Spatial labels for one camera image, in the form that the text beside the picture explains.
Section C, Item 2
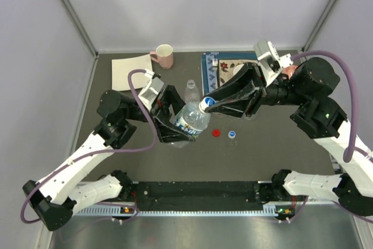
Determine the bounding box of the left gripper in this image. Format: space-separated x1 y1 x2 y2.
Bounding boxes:
125 84 202 142

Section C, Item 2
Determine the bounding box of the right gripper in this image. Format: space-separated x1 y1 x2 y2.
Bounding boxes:
203 65 307 120

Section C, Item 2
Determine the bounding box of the small blue-cap water bottle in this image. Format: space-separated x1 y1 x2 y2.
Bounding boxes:
172 102 211 138

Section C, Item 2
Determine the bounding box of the white-cap red-label bottle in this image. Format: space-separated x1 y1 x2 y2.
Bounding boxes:
184 79 200 104

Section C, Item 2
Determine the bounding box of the blue white bottle cap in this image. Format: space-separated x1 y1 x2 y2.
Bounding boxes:
228 131 236 139

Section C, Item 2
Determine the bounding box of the red bottle cap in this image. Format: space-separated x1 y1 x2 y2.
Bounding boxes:
212 129 220 137

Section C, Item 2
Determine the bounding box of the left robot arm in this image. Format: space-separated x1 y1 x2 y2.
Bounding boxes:
23 85 194 232

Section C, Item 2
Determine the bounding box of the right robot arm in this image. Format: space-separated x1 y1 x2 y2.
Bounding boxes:
208 57 372 217

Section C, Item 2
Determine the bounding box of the white bowl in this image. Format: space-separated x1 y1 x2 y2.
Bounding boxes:
233 64 243 76

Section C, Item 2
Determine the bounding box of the floral square plate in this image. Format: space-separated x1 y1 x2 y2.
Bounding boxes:
217 59 253 86

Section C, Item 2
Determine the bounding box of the silver fork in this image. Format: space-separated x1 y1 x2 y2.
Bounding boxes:
212 58 219 70

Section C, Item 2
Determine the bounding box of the blue patterned placemat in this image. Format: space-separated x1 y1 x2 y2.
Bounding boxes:
201 52 257 95

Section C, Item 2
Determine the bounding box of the red patterned bowl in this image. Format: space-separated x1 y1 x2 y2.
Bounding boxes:
282 65 298 79

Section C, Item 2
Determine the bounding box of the pink mug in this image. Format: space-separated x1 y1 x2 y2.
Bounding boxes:
149 44 174 69

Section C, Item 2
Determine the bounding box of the white square plate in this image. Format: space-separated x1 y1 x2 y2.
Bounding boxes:
111 54 153 91

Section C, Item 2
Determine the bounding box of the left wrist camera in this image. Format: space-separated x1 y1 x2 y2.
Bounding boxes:
138 69 164 111

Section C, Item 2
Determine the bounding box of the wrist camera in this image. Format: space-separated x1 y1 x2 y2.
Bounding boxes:
254 40 293 87
138 69 164 111

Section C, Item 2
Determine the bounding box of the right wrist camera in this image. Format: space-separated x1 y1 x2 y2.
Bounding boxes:
254 40 293 87

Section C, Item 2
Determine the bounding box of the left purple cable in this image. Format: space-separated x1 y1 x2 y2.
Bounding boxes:
20 69 160 223

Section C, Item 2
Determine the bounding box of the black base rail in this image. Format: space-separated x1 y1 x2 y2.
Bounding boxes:
116 170 295 212

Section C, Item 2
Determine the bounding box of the grey slotted cable duct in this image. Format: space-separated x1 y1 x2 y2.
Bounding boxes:
69 201 295 218

